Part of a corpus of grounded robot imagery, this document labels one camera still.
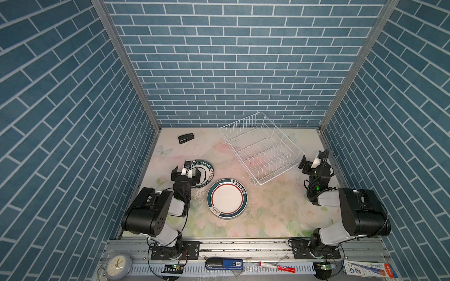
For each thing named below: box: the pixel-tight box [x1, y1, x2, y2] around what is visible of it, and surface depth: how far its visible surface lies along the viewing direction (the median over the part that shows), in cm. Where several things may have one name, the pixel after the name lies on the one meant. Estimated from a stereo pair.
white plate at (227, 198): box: [206, 177, 248, 220], surface depth 87 cm
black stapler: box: [178, 132, 195, 145], surface depth 116 cm
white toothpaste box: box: [342, 260, 399, 279], surface depth 70 cm
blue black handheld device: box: [205, 256, 244, 271], surface depth 69 cm
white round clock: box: [105, 253, 133, 281], surface depth 68 cm
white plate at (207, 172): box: [186, 159, 215, 189], surface depth 98 cm
